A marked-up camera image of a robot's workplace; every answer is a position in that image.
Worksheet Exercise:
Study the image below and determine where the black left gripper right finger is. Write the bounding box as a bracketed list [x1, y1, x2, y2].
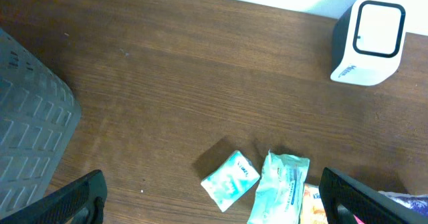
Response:
[319, 167, 427, 224]

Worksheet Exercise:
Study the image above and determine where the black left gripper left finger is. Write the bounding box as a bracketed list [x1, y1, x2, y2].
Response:
[1, 170, 108, 224]

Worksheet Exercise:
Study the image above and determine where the orange tissue pack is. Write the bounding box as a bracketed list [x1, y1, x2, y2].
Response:
[300, 183, 328, 224]

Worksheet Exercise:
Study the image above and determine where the teal wet wipes pack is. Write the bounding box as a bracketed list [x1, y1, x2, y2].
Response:
[247, 152, 310, 224]

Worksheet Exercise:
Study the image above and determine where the red purple tissue pack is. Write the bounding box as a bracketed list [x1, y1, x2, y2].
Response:
[350, 187, 427, 223]

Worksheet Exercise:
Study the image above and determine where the small teal tissue pack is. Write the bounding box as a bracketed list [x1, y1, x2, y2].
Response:
[201, 150, 260, 212]

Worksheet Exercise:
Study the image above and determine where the dark plastic mesh basket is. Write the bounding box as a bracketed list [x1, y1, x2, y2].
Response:
[1, 31, 82, 218]

